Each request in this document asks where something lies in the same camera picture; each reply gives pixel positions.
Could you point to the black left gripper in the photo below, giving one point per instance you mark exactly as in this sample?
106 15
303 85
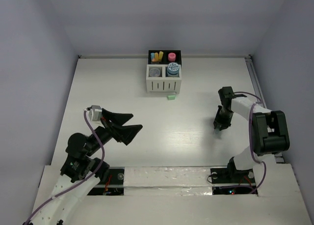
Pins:
126 133

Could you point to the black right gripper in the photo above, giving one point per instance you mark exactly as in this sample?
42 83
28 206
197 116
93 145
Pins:
225 124

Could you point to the green marker cap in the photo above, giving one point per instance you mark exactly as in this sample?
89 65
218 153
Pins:
171 97

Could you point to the clear jar of paperclips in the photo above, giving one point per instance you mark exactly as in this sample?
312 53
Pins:
155 72

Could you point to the pink-capped tube of crayons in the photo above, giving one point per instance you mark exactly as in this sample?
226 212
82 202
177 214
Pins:
171 57

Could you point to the yellow marker cap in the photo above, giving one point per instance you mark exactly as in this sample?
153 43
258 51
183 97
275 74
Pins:
160 55

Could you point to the green highlighter marker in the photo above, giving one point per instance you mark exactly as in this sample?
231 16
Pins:
217 134

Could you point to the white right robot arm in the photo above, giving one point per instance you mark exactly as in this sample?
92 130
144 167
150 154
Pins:
268 131

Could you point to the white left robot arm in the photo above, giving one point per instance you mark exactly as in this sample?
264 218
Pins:
85 165

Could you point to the white slotted organizer box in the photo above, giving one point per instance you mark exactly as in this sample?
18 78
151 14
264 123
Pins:
163 83

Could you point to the black slotted organizer box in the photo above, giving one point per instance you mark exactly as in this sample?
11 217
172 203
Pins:
165 56

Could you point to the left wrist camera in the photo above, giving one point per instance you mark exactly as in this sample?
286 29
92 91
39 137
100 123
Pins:
93 113

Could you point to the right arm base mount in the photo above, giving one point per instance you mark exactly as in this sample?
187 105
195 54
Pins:
223 183

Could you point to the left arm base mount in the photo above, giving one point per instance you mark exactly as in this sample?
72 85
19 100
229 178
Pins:
113 186

